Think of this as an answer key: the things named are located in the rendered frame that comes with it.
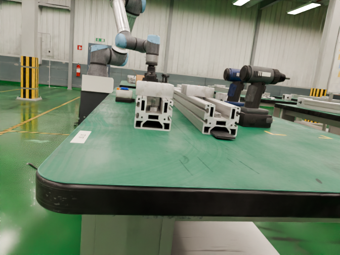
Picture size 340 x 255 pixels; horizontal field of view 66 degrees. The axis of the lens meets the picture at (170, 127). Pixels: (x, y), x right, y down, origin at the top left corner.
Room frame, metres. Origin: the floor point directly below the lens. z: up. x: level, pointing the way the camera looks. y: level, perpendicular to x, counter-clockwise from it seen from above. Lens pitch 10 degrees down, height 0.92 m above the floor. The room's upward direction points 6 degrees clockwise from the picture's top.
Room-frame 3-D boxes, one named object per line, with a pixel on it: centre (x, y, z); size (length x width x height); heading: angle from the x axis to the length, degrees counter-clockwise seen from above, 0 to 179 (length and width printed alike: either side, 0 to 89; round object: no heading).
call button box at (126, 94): (1.36, 0.25, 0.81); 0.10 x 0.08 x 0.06; 97
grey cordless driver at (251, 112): (0.99, -0.33, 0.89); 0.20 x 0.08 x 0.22; 105
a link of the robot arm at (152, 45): (1.57, 0.15, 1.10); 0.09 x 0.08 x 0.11; 34
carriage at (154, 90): (0.85, 0.06, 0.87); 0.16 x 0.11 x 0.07; 7
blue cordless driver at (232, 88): (1.25, -0.32, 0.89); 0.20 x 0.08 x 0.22; 100
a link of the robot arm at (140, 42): (1.64, 0.22, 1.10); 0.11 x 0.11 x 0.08; 34
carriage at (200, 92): (1.12, -0.10, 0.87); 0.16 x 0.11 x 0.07; 7
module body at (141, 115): (1.10, 0.09, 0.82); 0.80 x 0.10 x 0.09; 7
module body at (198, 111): (1.12, -0.10, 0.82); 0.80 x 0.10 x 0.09; 7
